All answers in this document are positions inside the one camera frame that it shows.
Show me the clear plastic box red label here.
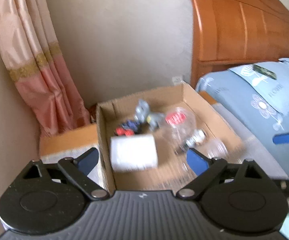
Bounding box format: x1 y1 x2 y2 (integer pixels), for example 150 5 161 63
159 107 196 155

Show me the small clear plastic item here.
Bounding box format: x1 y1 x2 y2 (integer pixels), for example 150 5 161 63
206 139 228 159

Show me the light blue floral bedding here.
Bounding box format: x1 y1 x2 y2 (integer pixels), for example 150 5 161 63
195 58 289 177

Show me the cardboard box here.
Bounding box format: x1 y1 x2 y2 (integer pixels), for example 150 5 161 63
96 83 244 193

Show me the white rectangular box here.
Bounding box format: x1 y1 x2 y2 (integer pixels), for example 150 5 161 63
110 134 158 172

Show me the grey animal figurine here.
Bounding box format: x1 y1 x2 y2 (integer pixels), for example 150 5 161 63
134 99 165 132

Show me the wooden bed headboard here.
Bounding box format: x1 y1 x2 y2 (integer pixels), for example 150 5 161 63
190 0 289 87

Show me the pink curtain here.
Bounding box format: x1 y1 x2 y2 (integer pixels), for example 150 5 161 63
0 0 90 137

